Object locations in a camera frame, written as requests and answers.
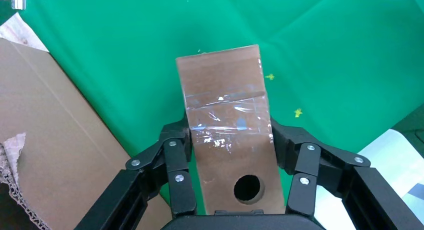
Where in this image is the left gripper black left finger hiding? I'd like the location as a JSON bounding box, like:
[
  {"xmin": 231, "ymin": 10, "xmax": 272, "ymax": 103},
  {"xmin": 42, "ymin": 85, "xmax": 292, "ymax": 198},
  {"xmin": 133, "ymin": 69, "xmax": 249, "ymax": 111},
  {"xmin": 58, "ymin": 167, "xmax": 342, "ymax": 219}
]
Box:
[{"xmin": 74, "ymin": 118, "xmax": 198, "ymax": 230}]

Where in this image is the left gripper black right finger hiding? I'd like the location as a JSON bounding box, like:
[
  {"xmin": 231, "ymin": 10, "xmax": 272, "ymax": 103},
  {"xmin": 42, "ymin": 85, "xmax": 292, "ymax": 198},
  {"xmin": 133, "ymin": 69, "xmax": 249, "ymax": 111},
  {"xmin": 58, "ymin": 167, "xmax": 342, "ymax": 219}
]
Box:
[{"xmin": 270, "ymin": 117, "xmax": 424, "ymax": 230}]

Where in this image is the small taped cardboard box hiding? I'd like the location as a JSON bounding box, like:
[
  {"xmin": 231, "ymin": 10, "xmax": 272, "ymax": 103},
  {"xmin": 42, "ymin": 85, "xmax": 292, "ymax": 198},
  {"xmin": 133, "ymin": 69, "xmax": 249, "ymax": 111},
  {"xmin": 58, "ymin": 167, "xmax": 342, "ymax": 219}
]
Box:
[{"xmin": 175, "ymin": 44, "xmax": 287, "ymax": 216}]

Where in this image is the large open cardboard carton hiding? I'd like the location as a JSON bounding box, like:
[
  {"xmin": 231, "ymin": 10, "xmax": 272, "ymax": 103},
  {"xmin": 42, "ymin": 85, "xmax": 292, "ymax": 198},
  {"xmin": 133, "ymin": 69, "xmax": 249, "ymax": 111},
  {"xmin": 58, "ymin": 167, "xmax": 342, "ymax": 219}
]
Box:
[{"xmin": 0, "ymin": 37, "xmax": 173, "ymax": 230}]

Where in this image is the green cloth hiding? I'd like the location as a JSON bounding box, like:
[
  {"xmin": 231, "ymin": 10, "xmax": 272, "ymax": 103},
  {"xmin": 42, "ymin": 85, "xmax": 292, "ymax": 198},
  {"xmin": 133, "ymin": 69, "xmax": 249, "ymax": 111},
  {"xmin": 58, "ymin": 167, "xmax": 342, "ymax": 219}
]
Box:
[{"xmin": 18, "ymin": 0, "xmax": 424, "ymax": 219}]

